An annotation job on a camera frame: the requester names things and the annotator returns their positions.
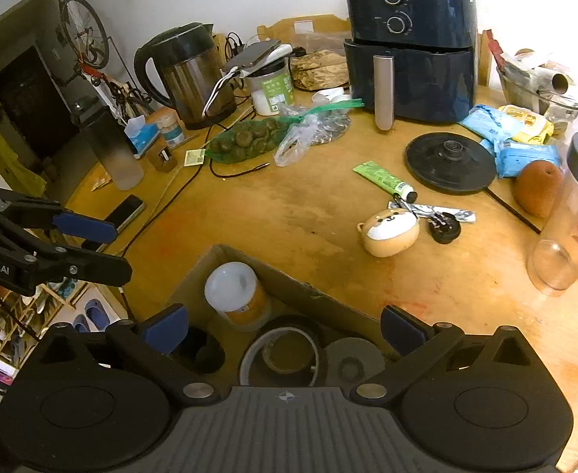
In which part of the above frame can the black hexagonal cup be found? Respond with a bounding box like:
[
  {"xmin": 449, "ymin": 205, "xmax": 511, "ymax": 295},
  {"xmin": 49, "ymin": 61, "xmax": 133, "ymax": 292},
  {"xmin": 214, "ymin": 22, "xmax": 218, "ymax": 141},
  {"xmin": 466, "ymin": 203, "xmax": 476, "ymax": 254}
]
[{"xmin": 170, "ymin": 326, "xmax": 225, "ymax": 375}]

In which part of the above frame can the shiba dog plush case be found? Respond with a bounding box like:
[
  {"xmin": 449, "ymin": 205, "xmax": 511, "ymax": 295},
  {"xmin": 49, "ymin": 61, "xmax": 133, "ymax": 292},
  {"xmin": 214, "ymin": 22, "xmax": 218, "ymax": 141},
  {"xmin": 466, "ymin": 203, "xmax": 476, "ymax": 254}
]
[{"xmin": 356, "ymin": 208, "xmax": 420, "ymax": 259}]

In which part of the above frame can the small black round plug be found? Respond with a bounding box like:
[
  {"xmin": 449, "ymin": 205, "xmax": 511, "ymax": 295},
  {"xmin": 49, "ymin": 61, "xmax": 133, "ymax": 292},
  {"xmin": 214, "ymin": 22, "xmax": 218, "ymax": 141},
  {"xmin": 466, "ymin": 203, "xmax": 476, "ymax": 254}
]
[{"xmin": 428, "ymin": 212, "xmax": 461, "ymax": 244}]

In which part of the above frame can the black tape roll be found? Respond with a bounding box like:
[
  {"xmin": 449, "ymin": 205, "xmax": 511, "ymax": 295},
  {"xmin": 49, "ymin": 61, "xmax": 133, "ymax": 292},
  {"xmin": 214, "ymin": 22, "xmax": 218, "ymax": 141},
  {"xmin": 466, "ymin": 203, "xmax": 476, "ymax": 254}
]
[{"xmin": 238, "ymin": 314, "xmax": 328, "ymax": 387}]

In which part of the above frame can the green cream tube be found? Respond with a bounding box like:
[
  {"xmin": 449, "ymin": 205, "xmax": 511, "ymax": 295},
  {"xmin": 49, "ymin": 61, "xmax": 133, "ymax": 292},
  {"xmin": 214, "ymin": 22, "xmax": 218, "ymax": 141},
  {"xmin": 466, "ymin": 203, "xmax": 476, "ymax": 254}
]
[{"xmin": 353, "ymin": 160, "xmax": 417, "ymax": 203}]

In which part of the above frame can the black smartphone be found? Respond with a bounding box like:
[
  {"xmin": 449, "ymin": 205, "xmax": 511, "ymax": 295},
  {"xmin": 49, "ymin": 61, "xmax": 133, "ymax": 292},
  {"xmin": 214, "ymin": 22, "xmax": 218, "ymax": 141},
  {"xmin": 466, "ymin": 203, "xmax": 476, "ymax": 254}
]
[{"xmin": 80, "ymin": 196, "xmax": 146, "ymax": 252}]

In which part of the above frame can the frosted tumbler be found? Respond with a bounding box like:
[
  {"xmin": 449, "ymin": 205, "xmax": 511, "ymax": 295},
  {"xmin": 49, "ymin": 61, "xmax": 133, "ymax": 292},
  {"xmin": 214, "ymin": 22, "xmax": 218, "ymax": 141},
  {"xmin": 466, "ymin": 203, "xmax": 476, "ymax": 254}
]
[{"xmin": 83, "ymin": 108, "xmax": 144, "ymax": 190}]

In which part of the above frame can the marble pattern flat bar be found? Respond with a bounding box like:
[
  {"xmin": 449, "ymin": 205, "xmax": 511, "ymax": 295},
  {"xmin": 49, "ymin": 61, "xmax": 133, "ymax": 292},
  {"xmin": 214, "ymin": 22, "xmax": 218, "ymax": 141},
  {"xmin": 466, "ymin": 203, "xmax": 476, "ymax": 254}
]
[{"xmin": 388, "ymin": 201, "xmax": 477, "ymax": 223}]

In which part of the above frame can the bicycle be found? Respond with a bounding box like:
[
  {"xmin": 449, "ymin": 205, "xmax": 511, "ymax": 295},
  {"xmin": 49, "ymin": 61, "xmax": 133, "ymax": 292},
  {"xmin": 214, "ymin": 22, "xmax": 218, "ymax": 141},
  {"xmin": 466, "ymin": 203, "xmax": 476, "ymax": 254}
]
[{"xmin": 59, "ymin": 0, "xmax": 153, "ymax": 124}]

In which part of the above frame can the black kettle base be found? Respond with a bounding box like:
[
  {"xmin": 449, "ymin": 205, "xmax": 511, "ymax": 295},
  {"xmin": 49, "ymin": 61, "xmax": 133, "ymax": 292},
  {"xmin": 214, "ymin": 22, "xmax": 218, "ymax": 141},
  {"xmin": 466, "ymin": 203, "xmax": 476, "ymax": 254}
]
[{"xmin": 405, "ymin": 132, "xmax": 496, "ymax": 196}]

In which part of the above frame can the clear shaker bottle grey lid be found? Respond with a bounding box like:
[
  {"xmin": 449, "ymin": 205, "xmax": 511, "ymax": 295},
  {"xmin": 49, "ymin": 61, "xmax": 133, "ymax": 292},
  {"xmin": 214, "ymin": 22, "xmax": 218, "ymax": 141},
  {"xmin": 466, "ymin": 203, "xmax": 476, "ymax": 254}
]
[{"xmin": 526, "ymin": 132, "xmax": 578, "ymax": 296}]

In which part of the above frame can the brown round pear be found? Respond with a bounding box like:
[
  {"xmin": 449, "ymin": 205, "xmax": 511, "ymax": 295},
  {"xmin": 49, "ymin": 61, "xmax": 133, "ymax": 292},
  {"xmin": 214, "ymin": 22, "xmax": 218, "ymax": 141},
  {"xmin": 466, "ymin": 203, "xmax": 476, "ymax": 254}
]
[{"xmin": 513, "ymin": 160, "xmax": 563, "ymax": 218}]

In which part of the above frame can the blue wipes pack right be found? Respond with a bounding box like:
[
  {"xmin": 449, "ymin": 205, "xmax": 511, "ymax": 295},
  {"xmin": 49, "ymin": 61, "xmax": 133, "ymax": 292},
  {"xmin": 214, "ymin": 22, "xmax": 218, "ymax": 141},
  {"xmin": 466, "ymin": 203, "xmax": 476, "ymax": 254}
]
[{"xmin": 479, "ymin": 139, "xmax": 562, "ymax": 178}]

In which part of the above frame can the blue wipes pack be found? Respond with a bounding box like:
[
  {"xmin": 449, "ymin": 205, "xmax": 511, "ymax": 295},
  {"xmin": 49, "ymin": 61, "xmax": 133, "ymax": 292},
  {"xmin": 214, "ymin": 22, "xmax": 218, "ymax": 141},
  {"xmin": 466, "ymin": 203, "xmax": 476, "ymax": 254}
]
[
  {"xmin": 479, "ymin": 139, "xmax": 562, "ymax": 178},
  {"xmin": 459, "ymin": 105, "xmax": 522, "ymax": 142}
]

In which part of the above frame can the steel electric kettle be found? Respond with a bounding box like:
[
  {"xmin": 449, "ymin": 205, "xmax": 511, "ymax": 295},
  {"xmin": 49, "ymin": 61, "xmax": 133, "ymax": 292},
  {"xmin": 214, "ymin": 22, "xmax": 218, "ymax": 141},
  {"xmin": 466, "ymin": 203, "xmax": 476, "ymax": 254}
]
[{"xmin": 134, "ymin": 22, "xmax": 237, "ymax": 129}]

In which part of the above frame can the green net bag of nuts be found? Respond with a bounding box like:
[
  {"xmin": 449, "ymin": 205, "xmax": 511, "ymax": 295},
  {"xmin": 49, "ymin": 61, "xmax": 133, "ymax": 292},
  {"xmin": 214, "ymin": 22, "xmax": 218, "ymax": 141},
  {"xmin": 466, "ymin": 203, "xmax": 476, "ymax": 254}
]
[{"xmin": 205, "ymin": 116, "xmax": 290, "ymax": 164}]

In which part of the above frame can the blue wipes pack left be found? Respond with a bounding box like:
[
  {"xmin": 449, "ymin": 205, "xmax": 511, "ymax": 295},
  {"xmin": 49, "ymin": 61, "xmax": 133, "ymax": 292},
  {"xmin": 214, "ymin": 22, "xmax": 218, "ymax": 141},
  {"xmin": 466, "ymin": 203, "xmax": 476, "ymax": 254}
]
[{"xmin": 459, "ymin": 105, "xmax": 522, "ymax": 142}]

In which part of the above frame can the clear plastic bag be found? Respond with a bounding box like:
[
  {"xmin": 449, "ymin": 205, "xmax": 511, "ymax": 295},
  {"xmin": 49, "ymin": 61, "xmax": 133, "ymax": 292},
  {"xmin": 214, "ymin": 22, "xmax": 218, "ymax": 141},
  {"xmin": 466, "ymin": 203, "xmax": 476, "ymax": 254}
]
[{"xmin": 274, "ymin": 98, "xmax": 364, "ymax": 167}]

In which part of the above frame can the yellow wipes pack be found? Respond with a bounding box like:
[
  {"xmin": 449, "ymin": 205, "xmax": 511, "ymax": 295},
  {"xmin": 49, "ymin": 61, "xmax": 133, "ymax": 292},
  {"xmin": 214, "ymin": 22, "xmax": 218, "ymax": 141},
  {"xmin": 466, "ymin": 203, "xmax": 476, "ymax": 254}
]
[{"xmin": 499, "ymin": 105, "xmax": 554, "ymax": 145}]

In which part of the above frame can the grey power bank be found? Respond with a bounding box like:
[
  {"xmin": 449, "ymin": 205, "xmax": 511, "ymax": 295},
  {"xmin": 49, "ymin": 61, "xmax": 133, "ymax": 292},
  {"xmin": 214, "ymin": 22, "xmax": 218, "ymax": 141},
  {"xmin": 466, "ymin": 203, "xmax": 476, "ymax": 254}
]
[{"xmin": 222, "ymin": 39, "xmax": 280, "ymax": 73}]

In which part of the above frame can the white tub green label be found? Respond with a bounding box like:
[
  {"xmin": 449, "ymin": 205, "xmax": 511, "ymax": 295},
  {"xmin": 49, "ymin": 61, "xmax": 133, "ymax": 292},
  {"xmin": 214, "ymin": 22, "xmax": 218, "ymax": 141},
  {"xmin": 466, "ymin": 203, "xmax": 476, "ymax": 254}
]
[{"xmin": 244, "ymin": 58, "xmax": 295, "ymax": 116}]

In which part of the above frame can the glass bowl with clutter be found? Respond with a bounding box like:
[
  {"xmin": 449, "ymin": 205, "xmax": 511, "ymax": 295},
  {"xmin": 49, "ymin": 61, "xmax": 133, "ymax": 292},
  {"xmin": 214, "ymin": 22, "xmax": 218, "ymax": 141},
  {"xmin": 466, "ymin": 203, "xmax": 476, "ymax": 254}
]
[{"xmin": 498, "ymin": 51, "xmax": 578, "ymax": 124}]

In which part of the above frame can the brown bark slab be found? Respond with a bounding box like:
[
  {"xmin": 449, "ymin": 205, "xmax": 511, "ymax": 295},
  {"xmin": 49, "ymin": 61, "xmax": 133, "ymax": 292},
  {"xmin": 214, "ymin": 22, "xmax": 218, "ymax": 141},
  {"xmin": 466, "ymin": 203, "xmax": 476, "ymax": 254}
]
[{"xmin": 290, "ymin": 49, "xmax": 349, "ymax": 92}]

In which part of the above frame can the dark blue air fryer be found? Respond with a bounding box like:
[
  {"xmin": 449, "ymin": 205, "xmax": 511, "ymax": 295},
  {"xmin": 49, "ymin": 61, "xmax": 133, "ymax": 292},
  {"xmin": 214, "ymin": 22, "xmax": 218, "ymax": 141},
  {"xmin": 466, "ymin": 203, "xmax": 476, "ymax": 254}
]
[{"xmin": 343, "ymin": 0, "xmax": 477, "ymax": 124}]

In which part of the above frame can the black kettle power cord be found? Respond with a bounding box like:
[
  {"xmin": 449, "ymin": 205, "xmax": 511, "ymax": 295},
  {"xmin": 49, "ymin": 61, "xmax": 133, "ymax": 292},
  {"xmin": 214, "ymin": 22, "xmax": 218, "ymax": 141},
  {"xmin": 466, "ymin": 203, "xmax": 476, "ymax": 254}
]
[{"xmin": 483, "ymin": 188, "xmax": 578, "ymax": 299}]

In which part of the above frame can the black thin cable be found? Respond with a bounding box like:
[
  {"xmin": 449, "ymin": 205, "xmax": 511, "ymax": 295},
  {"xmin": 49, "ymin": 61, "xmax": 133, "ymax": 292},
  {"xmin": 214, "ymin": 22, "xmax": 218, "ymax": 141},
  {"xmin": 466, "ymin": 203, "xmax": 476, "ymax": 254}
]
[{"xmin": 209, "ymin": 158, "xmax": 272, "ymax": 180}]

